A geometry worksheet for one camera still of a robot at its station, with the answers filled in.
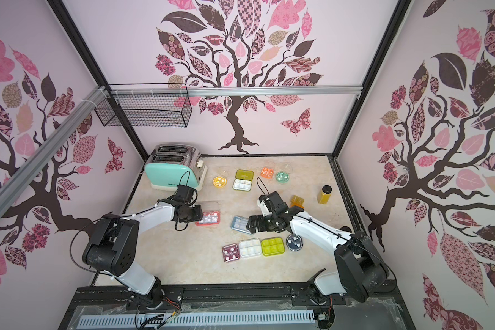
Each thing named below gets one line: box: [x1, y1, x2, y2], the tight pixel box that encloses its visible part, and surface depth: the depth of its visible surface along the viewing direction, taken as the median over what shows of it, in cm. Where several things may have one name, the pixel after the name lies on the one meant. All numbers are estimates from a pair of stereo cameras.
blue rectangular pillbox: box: [230, 215, 252, 236], surface depth 94 cm
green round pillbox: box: [275, 171, 290, 183], surface depth 112 cm
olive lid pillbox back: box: [232, 169, 254, 192], surface depth 110 cm
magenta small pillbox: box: [221, 243, 241, 264], surface depth 85 cm
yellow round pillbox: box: [212, 176, 227, 189], surface depth 109 cm
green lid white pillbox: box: [261, 236, 286, 257], surface depth 87 cm
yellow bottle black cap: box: [318, 184, 333, 205], surface depth 97 cm
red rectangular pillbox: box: [195, 211, 221, 227], surface depth 95 cm
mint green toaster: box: [144, 143, 208, 192], surface depth 100 cm
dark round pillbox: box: [285, 233, 304, 252], surface depth 88 cm
